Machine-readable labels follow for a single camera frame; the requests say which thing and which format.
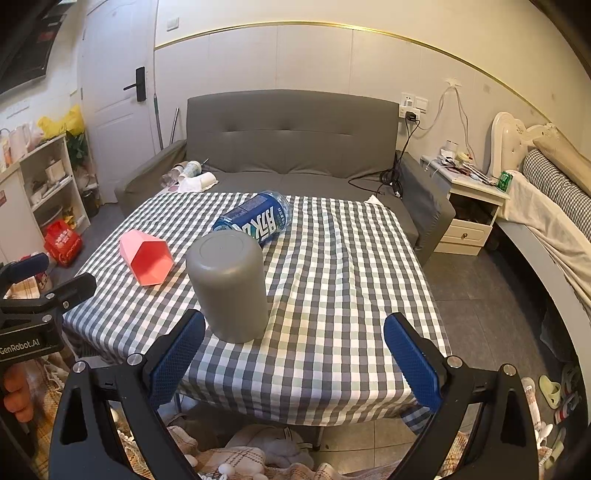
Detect pink cup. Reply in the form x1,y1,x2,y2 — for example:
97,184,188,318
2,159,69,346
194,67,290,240
119,229,174,288

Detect black door lock handle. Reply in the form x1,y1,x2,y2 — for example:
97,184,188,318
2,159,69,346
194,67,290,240
123,66,147,102

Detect grey cup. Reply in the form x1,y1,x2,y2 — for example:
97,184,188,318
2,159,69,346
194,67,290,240
185,231,270,344

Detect black power cable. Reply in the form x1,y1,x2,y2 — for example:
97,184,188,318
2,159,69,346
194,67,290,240
348,113,420,195

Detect white cabinet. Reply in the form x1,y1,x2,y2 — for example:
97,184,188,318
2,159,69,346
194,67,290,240
0,159,35,265

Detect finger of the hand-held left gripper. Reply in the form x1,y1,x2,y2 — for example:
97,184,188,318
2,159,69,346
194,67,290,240
0,252,50,296
0,272,98,325

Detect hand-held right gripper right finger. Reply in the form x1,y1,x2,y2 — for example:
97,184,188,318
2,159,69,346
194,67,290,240
383,312,542,480

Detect checkered tablecloth table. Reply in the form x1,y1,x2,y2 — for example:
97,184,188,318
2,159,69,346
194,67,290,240
61,189,452,435

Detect grey bed frame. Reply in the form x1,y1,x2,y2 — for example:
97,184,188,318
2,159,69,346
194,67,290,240
495,216,591,372

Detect white plush toy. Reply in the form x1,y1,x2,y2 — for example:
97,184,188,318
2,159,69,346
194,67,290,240
221,424,315,468

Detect green slipper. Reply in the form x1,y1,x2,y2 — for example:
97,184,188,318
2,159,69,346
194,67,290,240
537,374,563,410

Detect beige pillow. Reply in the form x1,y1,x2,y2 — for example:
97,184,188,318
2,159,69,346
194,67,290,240
532,133,591,197

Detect white nightstand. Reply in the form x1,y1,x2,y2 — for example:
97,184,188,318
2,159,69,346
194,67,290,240
420,154,511,256

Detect white bed sheet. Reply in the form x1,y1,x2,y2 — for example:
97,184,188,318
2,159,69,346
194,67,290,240
502,170,591,320

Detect cream bed headboard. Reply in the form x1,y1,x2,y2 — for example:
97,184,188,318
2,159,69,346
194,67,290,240
489,111,562,175

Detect white door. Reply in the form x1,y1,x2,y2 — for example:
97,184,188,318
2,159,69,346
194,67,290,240
78,0,161,205

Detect grey sofa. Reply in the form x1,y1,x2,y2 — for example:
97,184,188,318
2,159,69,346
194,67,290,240
114,88,456,267

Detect dark wall screen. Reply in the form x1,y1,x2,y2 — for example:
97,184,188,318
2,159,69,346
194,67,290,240
0,0,71,96

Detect white cable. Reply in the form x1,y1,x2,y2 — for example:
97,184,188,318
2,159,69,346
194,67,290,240
421,84,477,158

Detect white open shelf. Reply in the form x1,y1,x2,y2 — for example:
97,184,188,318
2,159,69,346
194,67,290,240
18,133,94,237

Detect white wall outlet panel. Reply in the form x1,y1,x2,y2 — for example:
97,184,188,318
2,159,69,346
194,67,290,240
399,93,429,119

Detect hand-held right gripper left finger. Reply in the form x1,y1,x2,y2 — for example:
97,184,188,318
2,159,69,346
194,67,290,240
48,309,206,480

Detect yellow plastic bag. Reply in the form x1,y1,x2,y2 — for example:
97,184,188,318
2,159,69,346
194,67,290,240
36,104,86,140

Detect green plant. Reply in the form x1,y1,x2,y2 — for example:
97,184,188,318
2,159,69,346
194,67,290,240
66,130,92,168

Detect person's left hand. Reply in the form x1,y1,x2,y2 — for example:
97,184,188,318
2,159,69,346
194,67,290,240
1,366,34,423

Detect mop handle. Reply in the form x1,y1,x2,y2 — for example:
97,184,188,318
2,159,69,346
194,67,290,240
152,92,163,151

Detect checkered pillow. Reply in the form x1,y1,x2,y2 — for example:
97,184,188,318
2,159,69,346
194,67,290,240
521,148,591,232

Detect blue plastic bottle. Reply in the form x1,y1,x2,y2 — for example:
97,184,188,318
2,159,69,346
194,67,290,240
212,190,292,248

